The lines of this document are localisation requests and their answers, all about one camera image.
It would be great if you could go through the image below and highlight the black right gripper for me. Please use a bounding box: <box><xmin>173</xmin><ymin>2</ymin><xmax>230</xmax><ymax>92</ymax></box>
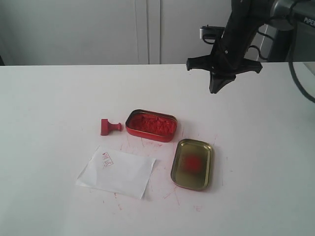
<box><xmin>187</xmin><ymin>0</ymin><xmax>262</xmax><ymax>93</ymax></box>

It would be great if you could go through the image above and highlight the red stamp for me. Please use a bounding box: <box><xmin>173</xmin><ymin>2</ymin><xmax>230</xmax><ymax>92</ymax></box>
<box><xmin>100</xmin><ymin>119</ymin><xmax>123</xmax><ymax>136</ymax></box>

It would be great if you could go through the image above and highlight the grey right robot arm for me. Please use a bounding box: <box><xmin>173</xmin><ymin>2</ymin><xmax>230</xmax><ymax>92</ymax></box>
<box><xmin>186</xmin><ymin>0</ymin><xmax>315</xmax><ymax>94</ymax></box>

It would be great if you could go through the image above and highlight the red ink pad tin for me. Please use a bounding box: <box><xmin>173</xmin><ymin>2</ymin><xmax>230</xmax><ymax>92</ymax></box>
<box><xmin>125</xmin><ymin>109</ymin><xmax>178</xmax><ymax>143</ymax></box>

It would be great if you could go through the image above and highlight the gold tin lid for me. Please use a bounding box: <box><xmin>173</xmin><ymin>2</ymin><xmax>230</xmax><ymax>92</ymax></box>
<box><xmin>170</xmin><ymin>139</ymin><xmax>214</xmax><ymax>191</ymax></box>

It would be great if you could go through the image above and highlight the white paper sheet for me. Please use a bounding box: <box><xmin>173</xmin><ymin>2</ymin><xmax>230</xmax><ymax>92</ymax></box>
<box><xmin>76</xmin><ymin>146</ymin><xmax>156</xmax><ymax>199</ymax></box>

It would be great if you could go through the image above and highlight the white cabinet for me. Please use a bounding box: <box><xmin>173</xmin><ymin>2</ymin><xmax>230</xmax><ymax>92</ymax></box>
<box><xmin>0</xmin><ymin>0</ymin><xmax>288</xmax><ymax>66</ymax></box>

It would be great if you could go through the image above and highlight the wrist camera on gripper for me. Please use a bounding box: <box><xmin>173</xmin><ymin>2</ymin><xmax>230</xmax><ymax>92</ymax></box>
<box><xmin>199</xmin><ymin>25</ymin><xmax>225</xmax><ymax>40</ymax></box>

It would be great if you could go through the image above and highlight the grey cable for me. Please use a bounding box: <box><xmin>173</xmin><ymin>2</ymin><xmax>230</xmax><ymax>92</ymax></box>
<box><xmin>286</xmin><ymin>4</ymin><xmax>315</xmax><ymax>103</ymax></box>

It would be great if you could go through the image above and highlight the dark post in background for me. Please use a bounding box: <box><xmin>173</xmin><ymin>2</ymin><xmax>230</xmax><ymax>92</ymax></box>
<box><xmin>262</xmin><ymin>23</ymin><xmax>315</xmax><ymax>62</ymax></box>

